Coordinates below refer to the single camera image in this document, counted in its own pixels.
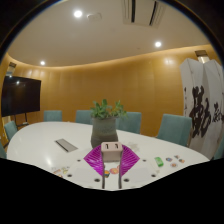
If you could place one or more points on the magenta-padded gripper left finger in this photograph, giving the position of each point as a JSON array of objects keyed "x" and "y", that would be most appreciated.
[{"x": 93, "y": 160}]

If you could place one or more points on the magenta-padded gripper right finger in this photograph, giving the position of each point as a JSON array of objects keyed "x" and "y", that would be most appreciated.
[{"x": 130, "y": 160}]

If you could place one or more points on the small white charger block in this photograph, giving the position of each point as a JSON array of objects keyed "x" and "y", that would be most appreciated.
[{"x": 111, "y": 151}]

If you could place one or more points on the dark sticker with orange sunset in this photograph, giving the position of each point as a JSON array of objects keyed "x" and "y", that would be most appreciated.
[{"x": 106, "y": 172}]

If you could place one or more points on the round pink sticker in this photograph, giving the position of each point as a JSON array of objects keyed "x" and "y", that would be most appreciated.
[{"x": 114, "y": 170}]

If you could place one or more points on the small green case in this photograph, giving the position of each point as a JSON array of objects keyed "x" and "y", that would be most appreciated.
[{"x": 159, "y": 161}]

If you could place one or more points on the potted plant in grey vase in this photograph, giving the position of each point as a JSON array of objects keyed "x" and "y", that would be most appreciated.
[{"x": 104, "y": 130}]

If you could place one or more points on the small colourful sticker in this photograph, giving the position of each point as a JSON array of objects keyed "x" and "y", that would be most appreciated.
[
  {"x": 176, "y": 156},
  {"x": 169, "y": 159},
  {"x": 181, "y": 160}
]

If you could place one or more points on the round white-rimmed sticker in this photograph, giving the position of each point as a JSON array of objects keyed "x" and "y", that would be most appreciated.
[{"x": 173, "y": 164}]

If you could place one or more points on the teal chairs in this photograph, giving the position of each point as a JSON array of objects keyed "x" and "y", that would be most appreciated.
[{"x": 173, "y": 128}]

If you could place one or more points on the white calligraphy folding screen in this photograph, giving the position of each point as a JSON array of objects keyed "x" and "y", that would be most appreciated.
[{"x": 200, "y": 116}]

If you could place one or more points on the black television on stand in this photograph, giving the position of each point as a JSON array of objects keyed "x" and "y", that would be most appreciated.
[{"x": 20, "y": 96}]

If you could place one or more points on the ceiling air vent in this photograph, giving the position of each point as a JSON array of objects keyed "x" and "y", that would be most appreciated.
[{"x": 143, "y": 18}]

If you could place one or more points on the round ceiling lights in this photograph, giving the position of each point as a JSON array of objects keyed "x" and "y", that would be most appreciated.
[{"x": 78, "y": 13}]

